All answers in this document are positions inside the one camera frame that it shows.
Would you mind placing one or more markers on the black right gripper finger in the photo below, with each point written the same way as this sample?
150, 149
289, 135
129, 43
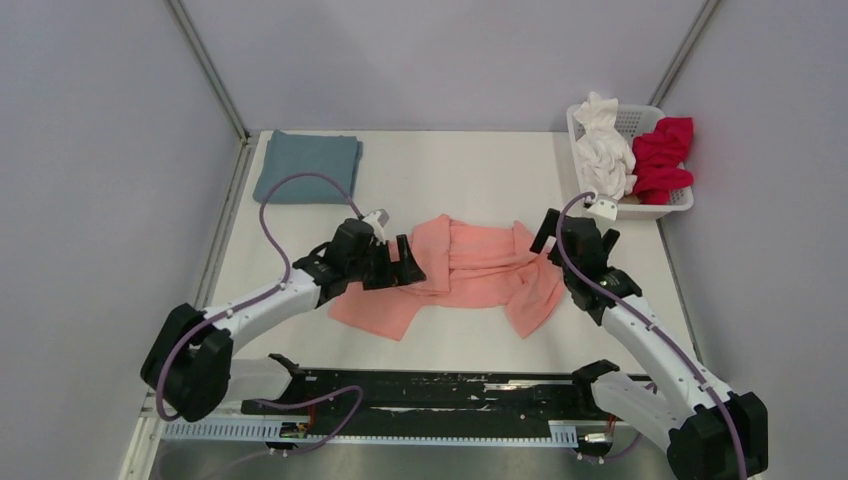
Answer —
608, 241
547, 229

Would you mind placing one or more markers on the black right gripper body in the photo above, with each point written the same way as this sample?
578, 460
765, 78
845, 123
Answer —
567, 277

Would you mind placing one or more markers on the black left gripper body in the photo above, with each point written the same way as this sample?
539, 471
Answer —
372, 269

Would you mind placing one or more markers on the pink t shirt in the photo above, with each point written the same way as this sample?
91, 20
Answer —
466, 266

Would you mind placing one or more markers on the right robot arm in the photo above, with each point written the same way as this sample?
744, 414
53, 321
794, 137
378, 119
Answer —
705, 428

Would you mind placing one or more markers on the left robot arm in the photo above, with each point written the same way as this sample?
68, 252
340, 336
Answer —
192, 366

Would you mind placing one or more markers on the crumpled white t shirt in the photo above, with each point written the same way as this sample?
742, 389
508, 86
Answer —
605, 159

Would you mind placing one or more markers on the crumpled red t shirt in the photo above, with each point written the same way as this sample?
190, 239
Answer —
658, 158

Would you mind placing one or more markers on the folded blue-grey t shirt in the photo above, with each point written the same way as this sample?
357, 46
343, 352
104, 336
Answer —
308, 169

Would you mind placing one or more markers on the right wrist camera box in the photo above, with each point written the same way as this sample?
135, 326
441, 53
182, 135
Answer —
603, 209

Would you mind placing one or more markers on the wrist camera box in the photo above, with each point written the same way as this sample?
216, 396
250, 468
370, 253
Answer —
377, 219
603, 209

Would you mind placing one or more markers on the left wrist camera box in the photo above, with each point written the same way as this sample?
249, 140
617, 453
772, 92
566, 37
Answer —
377, 219

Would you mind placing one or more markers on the right aluminium frame post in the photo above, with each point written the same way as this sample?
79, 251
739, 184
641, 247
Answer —
683, 53

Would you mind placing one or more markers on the aluminium frame post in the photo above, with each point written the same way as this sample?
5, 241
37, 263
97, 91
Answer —
683, 53
192, 35

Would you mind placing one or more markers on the left aluminium frame post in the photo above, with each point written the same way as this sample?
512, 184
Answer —
192, 35

